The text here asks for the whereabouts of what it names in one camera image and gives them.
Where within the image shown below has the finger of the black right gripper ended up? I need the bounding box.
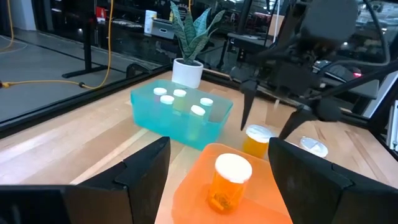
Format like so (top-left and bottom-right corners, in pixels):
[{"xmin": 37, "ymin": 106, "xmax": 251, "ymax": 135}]
[
  {"xmin": 240, "ymin": 79, "xmax": 259, "ymax": 132},
  {"xmin": 277, "ymin": 106, "xmax": 315, "ymax": 141}
]

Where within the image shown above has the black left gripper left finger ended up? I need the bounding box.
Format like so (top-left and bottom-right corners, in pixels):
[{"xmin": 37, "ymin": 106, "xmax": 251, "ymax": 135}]
[{"xmin": 0, "ymin": 136, "xmax": 172, "ymax": 224}]

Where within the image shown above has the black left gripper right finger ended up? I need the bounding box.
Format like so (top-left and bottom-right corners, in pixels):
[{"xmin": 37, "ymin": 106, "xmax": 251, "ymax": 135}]
[{"xmin": 268, "ymin": 137, "xmax": 398, "ymax": 224}]

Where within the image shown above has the small white-capped pill bottle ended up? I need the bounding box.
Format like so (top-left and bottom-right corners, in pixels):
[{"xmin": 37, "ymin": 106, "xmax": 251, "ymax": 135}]
[
  {"xmin": 172, "ymin": 88, "xmax": 187, "ymax": 113},
  {"xmin": 199, "ymin": 97, "xmax": 215, "ymax": 122},
  {"xmin": 188, "ymin": 105, "xmax": 206, "ymax": 141},
  {"xmin": 152, "ymin": 87, "xmax": 168, "ymax": 105},
  {"xmin": 159, "ymin": 95, "xmax": 175, "ymax": 125}
]

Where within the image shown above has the orange translucent plastic bin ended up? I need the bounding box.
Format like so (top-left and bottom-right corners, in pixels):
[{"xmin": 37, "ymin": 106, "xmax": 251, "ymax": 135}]
[{"xmin": 154, "ymin": 142, "xmax": 294, "ymax": 224}]

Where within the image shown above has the teal translucent plastic bin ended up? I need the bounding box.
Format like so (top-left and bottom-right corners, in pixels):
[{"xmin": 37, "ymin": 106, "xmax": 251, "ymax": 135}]
[{"xmin": 129, "ymin": 79, "xmax": 234, "ymax": 152}]

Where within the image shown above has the white plant pot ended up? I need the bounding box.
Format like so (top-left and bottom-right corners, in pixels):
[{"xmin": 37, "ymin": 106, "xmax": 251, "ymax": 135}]
[{"xmin": 171, "ymin": 58, "xmax": 205, "ymax": 90}]

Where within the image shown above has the green snake plant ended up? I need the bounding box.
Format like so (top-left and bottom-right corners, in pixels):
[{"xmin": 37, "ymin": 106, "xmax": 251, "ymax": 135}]
[{"xmin": 169, "ymin": 1, "xmax": 226, "ymax": 66}]

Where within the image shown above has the grey storage box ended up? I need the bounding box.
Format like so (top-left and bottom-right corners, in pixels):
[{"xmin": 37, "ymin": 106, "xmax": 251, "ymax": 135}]
[{"xmin": 151, "ymin": 17, "xmax": 175, "ymax": 40}]

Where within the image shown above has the white cylindrical container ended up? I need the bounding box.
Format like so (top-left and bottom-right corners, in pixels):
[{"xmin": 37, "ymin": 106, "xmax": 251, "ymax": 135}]
[{"xmin": 144, "ymin": 9, "xmax": 158, "ymax": 34}]

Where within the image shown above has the black desk leg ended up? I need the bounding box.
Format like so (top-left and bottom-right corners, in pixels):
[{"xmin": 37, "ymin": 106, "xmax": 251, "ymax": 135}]
[{"xmin": 61, "ymin": 0, "xmax": 109, "ymax": 79}]

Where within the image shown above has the red object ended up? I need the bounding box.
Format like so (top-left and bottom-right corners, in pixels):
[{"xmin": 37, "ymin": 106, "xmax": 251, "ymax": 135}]
[{"xmin": 95, "ymin": 6, "xmax": 107, "ymax": 23}]

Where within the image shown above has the silver metal bracket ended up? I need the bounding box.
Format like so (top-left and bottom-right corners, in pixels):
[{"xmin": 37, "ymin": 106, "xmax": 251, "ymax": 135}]
[{"xmin": 385, "ymin": 100, "xmax": 398, "ymax": 152}]

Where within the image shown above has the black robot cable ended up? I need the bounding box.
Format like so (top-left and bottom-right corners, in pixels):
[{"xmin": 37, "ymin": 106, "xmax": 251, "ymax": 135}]
[{"xmin": 362, "ymin": 0, "xmax": 392, "ymax": 67}]

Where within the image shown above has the black frame bracket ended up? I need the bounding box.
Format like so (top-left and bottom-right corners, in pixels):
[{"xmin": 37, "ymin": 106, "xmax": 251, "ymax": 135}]
[{"xmin": 125, "ymin": 62, "xmax": 152, "ymax": 78}]

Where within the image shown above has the yellow extension cable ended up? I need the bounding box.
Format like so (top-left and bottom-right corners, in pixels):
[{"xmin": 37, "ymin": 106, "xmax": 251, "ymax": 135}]
[
  {"xmin": 0, "ymin": 0, "xmax": 114, "ymax": 90},
  {"xmin": 0, "ymin": 0, "xmax": 16, "ymax": 52}
]

